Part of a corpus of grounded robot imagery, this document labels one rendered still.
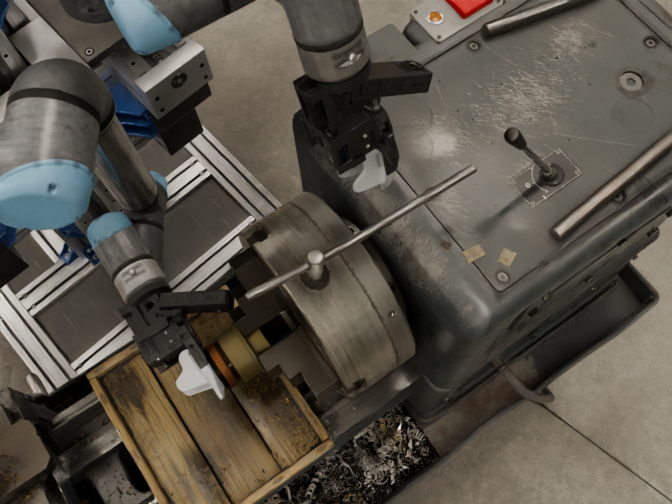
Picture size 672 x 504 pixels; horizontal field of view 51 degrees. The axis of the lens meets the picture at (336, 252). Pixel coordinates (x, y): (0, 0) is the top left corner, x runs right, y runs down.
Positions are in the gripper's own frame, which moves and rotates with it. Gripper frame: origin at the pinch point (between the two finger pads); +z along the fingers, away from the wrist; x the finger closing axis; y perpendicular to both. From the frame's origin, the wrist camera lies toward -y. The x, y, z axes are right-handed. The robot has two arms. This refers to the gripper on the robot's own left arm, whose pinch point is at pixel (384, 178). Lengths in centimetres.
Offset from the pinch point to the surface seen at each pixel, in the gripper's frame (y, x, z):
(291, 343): 20.9, -1.9, 22.2
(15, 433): 64, -19, 25
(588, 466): -37, 9, 144
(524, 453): -24, -4, 139
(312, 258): 14.1, 3.6, 1.3
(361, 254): 6.8, 1.1, 9.6
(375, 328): 10.6, 7.7, 16.9
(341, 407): 18, -2, 48
